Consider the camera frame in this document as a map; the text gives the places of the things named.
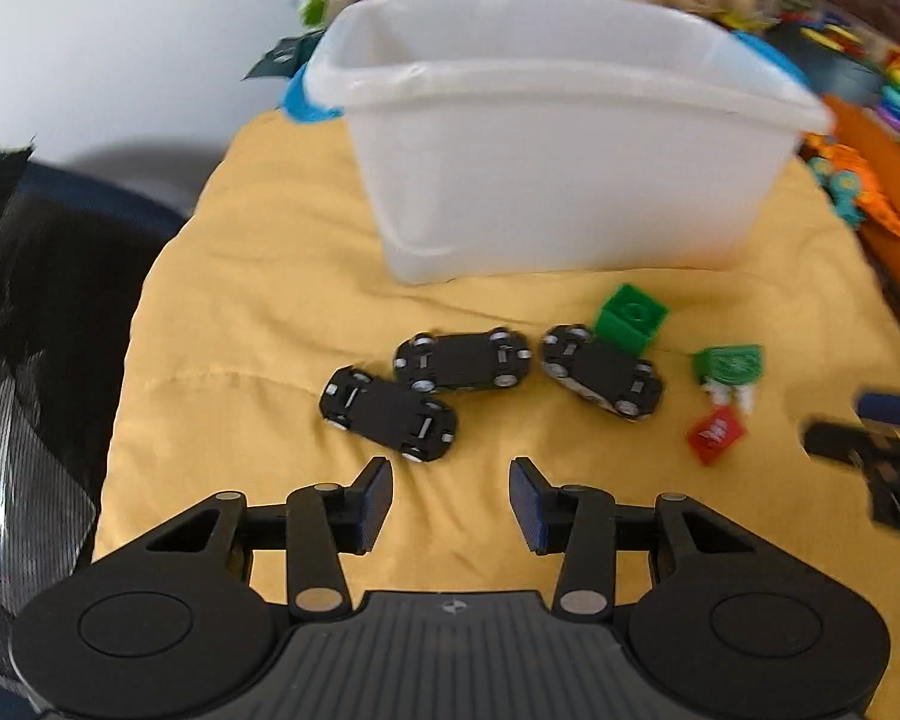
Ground dark green card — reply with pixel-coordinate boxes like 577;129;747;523
244;37;323;80

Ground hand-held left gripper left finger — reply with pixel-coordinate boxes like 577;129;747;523
94;456;395;620

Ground white plastic storage bin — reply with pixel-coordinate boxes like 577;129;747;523
283;0;837;286

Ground green toy piece white wheels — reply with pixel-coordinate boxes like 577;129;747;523
692;345;764;413

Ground orange dinosaur toy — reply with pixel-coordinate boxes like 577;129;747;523
802;133;900;245

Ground grey bucket with colourful shapes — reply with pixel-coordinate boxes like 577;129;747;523
765;0;886;102

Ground green building brick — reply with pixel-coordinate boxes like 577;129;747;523
594;283;671;357

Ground small red building brick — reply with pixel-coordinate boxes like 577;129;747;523
686;409;749;466

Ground black toy car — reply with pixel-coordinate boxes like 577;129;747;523
540;325;665;421
319;366;458;464
392;328;533;393

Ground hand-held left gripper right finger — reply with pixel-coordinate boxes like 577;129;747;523
510;456;807;620

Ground yellow cloth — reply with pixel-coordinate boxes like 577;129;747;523
94;109;900;720

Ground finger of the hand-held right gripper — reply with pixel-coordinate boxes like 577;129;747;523
802;420;890;466
857;388;900;428

